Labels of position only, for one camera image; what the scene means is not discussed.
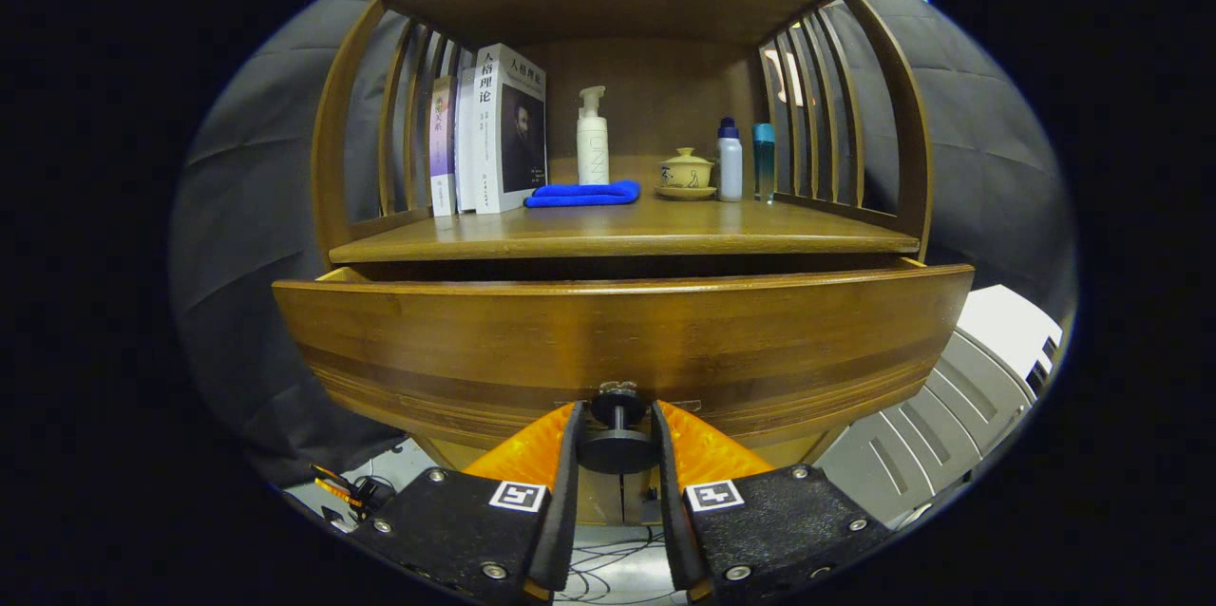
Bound white bottle with blue cap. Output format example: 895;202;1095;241
716;117;744;202

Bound teal bottle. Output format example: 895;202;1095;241
752;123;776;203

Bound orange and black tool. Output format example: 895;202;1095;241
312;464;395;523

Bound wooden countertop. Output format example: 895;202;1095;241
328;183;921;265

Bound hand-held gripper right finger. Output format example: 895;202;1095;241
651;399;894;605

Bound wooden drawer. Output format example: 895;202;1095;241
273;264;977;469

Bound white and grey case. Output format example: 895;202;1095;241
815;284;1063;531

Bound yellow lidded teacup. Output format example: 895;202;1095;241
658;147;715;190

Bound white pump bottle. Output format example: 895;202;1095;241
576;85;611;186

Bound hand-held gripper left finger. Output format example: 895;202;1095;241
347;400;585;605

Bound white book with portrait cover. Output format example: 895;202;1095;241
472;43;548;215

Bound purple book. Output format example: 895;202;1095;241
428;76;459;218

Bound blue folded cloth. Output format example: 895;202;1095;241
523;180;642;209

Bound black floor cables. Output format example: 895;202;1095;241
556;530;685;605

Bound black drawer knob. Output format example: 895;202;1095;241
575;381;661;476

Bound thin white book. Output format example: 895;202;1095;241
454;66;479;214

